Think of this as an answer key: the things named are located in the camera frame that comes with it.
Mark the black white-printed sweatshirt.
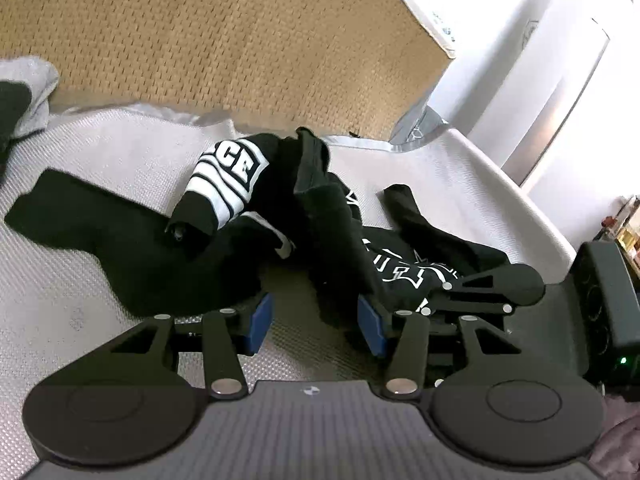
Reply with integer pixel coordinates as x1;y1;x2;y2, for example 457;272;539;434
4;127;516;333

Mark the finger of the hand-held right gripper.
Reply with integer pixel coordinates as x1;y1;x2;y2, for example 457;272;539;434
420;266;515;318

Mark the white woven bed mat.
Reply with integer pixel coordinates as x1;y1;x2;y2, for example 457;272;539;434
0;107;578;461

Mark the grey folded garment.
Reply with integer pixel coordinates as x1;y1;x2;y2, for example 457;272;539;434
0;57;60;141

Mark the black folded garment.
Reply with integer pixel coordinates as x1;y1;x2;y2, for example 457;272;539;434
0;80;33;176

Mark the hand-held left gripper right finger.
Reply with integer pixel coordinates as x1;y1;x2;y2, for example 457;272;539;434
357;296;561;398

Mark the person's pink clothing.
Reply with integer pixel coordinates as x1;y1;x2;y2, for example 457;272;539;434
590;392;640;480

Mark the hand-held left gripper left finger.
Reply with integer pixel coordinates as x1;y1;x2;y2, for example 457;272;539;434
65;294;276;401

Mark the grey patterned sheet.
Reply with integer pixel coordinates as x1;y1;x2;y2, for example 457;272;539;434
390;105;448;153

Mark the cluttered shelf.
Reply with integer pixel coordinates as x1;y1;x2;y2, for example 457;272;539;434
592;195;640;266

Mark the white tall cabinet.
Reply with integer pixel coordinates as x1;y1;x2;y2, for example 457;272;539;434
495;0;613;186

